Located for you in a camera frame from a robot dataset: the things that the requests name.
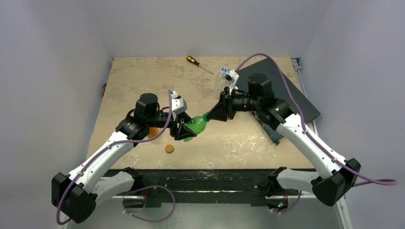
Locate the yellow-black screwdriver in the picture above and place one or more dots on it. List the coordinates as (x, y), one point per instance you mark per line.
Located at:
(195, 62)

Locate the orange bottle cap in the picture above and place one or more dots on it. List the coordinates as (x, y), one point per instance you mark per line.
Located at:
(169, 148)

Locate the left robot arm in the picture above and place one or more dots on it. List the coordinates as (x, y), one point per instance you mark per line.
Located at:
(77, 193)

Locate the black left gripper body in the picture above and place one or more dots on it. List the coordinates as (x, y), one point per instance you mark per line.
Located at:
(173, 125)

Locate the orange juice bottle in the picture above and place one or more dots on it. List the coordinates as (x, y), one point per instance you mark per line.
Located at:
(153, 131)

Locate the green plastic bottle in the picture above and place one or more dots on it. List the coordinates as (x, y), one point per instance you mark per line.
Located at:
(198, 123)

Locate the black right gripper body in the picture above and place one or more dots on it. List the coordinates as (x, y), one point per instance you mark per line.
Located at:
(228, 105)

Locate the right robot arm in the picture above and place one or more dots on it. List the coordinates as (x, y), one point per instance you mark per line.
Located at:
(334, 175)

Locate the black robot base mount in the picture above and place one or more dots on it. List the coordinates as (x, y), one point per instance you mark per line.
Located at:
(206, 186)

